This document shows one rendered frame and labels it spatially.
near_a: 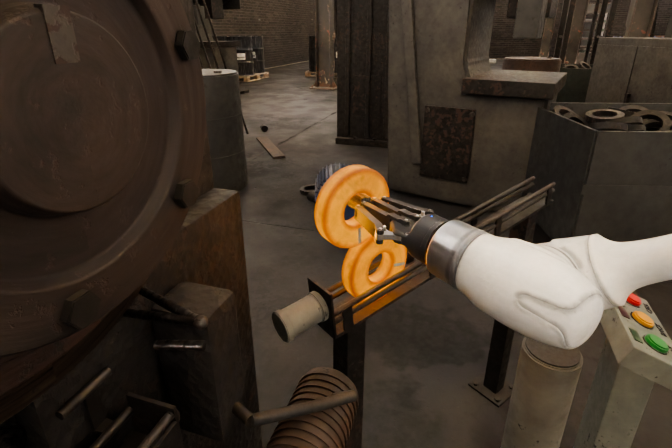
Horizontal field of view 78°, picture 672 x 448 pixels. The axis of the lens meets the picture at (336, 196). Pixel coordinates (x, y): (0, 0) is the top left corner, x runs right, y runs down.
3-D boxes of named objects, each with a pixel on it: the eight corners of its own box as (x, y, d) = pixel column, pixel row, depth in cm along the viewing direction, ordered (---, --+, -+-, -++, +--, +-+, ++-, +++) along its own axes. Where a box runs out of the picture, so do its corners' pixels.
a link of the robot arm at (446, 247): (488, 278, 62) (455, 260, 67) (499, 224, 59) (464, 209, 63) (449, 301, 57) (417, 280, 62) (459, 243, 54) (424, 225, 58)
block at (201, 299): (166, 428, 68) (141, 305, 59) (196, 390, 75) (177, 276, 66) (224, 446, 65) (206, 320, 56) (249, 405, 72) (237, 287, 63)
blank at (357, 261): (335, 301, 84) (345, 309, 82) (348, 229, 81) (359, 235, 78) (388, 288, 94) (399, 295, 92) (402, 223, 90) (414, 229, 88)
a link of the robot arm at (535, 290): (441, 300, 55) (489, 293, 64) (556, 375, 44) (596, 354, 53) (469, 225, 53) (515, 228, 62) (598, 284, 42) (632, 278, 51)
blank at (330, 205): (310, 178, 71) (321, 184, 69) (378, 154, 79) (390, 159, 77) (316, 253, 78) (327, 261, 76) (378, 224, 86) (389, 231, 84)
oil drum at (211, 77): (154, 194, 317) (133, 72, 284) (200, 171, 369) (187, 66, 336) (223, 203, 300) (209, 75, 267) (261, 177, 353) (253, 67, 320)
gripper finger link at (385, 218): (410, 241, 67) (404, 244, 66) (363, 216, 75) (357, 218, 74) (412, 219, 65) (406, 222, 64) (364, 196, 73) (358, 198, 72)
